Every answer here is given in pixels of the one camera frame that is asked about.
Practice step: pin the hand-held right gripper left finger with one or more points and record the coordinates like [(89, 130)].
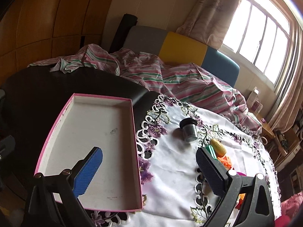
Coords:
[(87, 170)]

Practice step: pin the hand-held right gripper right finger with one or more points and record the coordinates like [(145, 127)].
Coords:
[(210, 172)]

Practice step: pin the orange cube toy block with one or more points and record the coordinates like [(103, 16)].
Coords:
[(224, 162)]

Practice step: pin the green toy block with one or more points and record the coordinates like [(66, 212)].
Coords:
[(211, 151)]

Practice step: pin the yellow egg-shaped toy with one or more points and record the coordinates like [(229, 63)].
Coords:
[(219, 146)]

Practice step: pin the magenta plastic cup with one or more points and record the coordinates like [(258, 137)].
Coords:
[(241, 173)]

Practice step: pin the pink-edged white cardboard box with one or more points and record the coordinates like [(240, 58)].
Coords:
[(94, 123)]

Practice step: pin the white embroidered floral tablecloth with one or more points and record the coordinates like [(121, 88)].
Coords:
[(177, 170)]

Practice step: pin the grey black cup toy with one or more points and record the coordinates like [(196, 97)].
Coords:
[(189, 132)]

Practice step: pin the wooden desk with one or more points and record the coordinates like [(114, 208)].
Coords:
[(268, 128)]

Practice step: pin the purple patterned box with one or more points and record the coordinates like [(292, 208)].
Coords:
[(257, 106)]

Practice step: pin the white carton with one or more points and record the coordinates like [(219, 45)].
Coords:
[(252, 95)]

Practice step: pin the red fabric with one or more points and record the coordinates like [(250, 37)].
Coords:
[(292, 205)]

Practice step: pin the pink green striped bedsheet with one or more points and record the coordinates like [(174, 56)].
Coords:
[(165, 75)]

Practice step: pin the beige plain curtain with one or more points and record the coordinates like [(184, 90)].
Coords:
[(286, 87)]

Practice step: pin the multicolour sofa chair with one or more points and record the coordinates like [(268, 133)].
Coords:
[(182, 47)]

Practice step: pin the window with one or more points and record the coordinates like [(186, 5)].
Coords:
[(260, 40)]

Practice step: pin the wooden wardrobe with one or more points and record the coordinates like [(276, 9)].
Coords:
[(47, 16)]

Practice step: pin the beige patterned curtain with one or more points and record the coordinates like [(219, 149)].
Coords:
[(208, 11)]

